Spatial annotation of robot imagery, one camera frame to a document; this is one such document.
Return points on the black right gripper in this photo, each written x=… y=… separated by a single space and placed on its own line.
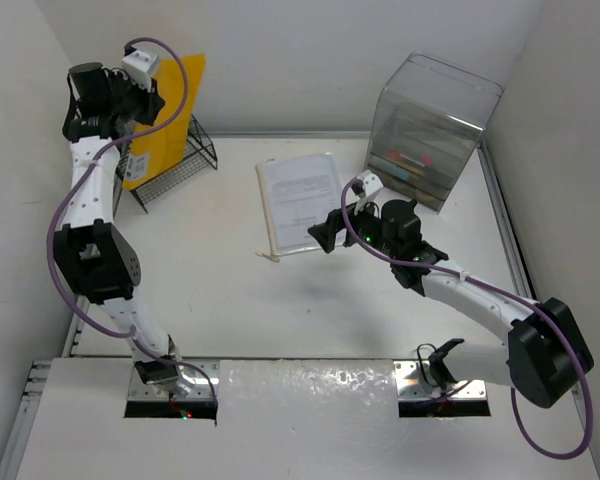
x=325 y=232

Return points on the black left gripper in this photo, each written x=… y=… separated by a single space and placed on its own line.
x=151 y=103

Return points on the blue translucent highlighter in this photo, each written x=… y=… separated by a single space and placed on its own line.
x=401 y=174

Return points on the orange black highlighter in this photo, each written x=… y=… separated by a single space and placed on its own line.
x=395 y=156

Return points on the yellow translucent highlighter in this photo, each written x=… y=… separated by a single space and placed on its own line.
x=415 y=169

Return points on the pink black highlighter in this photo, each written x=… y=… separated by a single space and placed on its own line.
x=426 y=161

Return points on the clear plastic drawer cabinet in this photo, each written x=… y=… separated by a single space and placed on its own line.
x=430 y=107

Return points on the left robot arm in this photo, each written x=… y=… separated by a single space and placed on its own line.
x=87 y=255

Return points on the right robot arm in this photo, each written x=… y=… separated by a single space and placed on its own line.
x=542 y=348

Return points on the white front cover panel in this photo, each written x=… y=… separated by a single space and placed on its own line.
x=287 y=420

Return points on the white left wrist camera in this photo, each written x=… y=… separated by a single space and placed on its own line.
x=140 y=66

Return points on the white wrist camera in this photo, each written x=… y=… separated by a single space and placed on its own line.
x=366 y=188
x=140 y=66

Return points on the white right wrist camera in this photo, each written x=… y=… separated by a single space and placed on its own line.
x=366 y=188

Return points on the black wire mesh rack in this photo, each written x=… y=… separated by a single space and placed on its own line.
x=199 y=153

